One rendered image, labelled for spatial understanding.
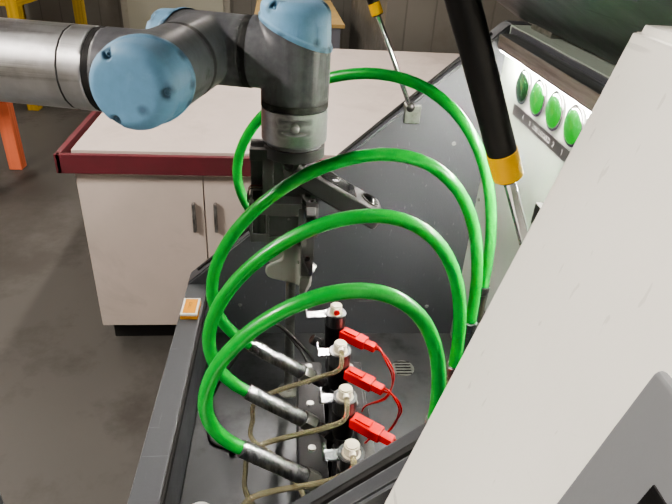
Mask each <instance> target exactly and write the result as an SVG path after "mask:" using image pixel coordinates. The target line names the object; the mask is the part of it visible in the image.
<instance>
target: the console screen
mask: <svg viewBox="0 0 672 504"><path fill-rule="evenodd" d="M557 504H672V378H671V377H670V375H669V374H668V373H666V372H664V371H658V372H657V373H655V374H654V375H653V377H652V378H651V379H650V381H649V382H648V383H647V385H646V386H645V387H644V389H643V390H642V391H641V393H640V394H639V395H638V397H637V398H636V399H635V401H634V402H633V403H632V405H631V406H630V407H629V409H628V410H627V411H626V413H625V414H624V415H623V417H622V418H621V419H620V421H619V422H618V423H617V424H616V426H615V427H614V428H613V430H612V431H611V432H610V434H609V435H608V436H607V438H606V439H605V440H604V442H603V443H602V444H601V446H600V447H599V448H598V450H597V451H596V452H595V454H594V455H593V456H592V458H591V459H590V460H589V462H588V463H587V464H586V466H585V467H584V468H583V470H582V471H581V472H580V474H579V475H578V476H577V478H576V479H575V480H574V482H573V483H572V484H571V486H570V487H569V488H568V490H567V491H566V492H565V494H564V495H563V496H562V498H561V499H560V500H559V502H558V503H557Z"/></svg>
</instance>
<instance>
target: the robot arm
mask: <svg viewBox="0 0 672 504"><path fill-rule="evenodd" d="M332 50H333V45H332V43H331V9H330V7H329V5H328V4H327V3H326V2H324V1H323V0H262V1H261V4H260V11H259V12H258V14H254V15H249V14H236V13H225V12H214V11H203V10H195V9H192V8H189V7H179V8H175V9H173V8H161V9H158V10H156V11H155V12H154V13H153V14H152V15H151V20H149V21H148V22H147V25H146V29H132V28H121V27H109V26H98V25H86V24H74V23H62V22H50V21H38V20H26V19H15V18H3V17H0V102H10V103H20V104H30V105H40V106H50V107H60V108H70V109H80V110H90V111H100V112H103V113H104V114H105V115H106V116H107V117H108V118H109V119H112V120H114V121H115V122H117V123H118V124H120V125H122V126H123V127H125V128H128V129H133V130H148V129H152V128H155V127H158V126H160V125H161V124H164V123H167V122H170V121H172V120H174V119H175V118H177V117H178V116H180V115H181V114H182V113H183V112H184V111H185V110H186V109H187V108H188V107H189V105H191V104H192V103H193V102H195V101H196V100H197V99H199V98H200V97H202V96H203V95H205V94H206V93H207V92H209V91H210V90H211V89H213V88H214V87H215V86H217V85H224V86H235V87H244V88H260V89H261V138H262V139H252V138H251V142H250V147H249V161H250V167H251V185H250V186H249V187H248V191H247V202H248V203H249V206H250V205H252V204H253V203H254V202H255V201H256V200H257V199H258V198H259V197H261V196H262V195H263V194H265V193H266V192H267V191H268V190H270V189H271V188H272V187H274V186H275V185H277V184H278V183H280V182H281V181H283V180H284V179H286V178H288V177H289V176H291V175H293V174H294V173H296V172H298V171H300V170H302V169H304V168H306V167H308V166H310V165H312V164H315V163H316V161H319V160H321V159H322V158H323V157H324V150H325V142H326V140H327V122H328V99H329V80H330V61H331V52H332ZM250 187H251V188H250ZM250 189H251V191H250ZM249 191H250V195H249ZM249 200H250V201H249ZM320 200H321V201H323V202H325V203H326V204H328V205H330V206H332V207H333V208H335V209H337V210H339V211H340V212H343V211H349V210H355V209H366V208H368V209H381V207H380V203H379V201H378V200H377V199H376V198H375V197H373V196H372V195H370V194H367V193H366V192H364V191H362V190H361V189H359V188H357V187H356V186H354V185H353V184H351V183H349V182H348V181H346V180H344V179H343V178H341V177H339V176H338V175H336V174H334V173H333V172H328V173H325V174H323V175H321V176H318V177H316V178H314V179H312V180H310V181H308V182H306V183H304V184H302V185H300V186H298V187H297V188H295V189H293V190H292V191H290V192H288V193H287V194H286V195H284V196H283V197H281V198H280V199H278V200H277V201H276V202H274V203H273V204H272V205H270V206H269V207H268V208H267V209H266V210H264V211H263V212H262V213H261V214H260V215H259V216H258V217H257V218H256V219H255V220H254V221H253V222H252V223H251V224H250V225H249V233H250V242H266V244H269V243H270V242H272V241H273V240H275V239H277V238H278V237H280V236H282V235H283V234H285V233H287V232H289V231H291V230H293V229H295V228H297V227H298V226H301V225H303V224H305V223H308V222H310V221H312V220H315V219H318V210H319V204H318V202H319V201H320ZM317 235H318V234H317ZM317 235H315V236H312V237H310V238H308V239H305V240H303V241H301V242H299V243H297V244H295V245H293V246H292V247H290V248H288V249H287V250H285V251H283V252H281V253H280V254H278V255H277V256H276V257H274V258H273V259H271V260H270V261H268V262H270V263H269V264H268V265H267V266H266V269H265V272H266V274H267V276H268V277H270V278H273V279H277V280H282V281H286V282H290V283H295V284H297V285H298V286H299V294H302V293H305V292H307V290H308V289H309V288H310V286H311V282H312V274H313V261H314V238H315V237H317Z"/></svg>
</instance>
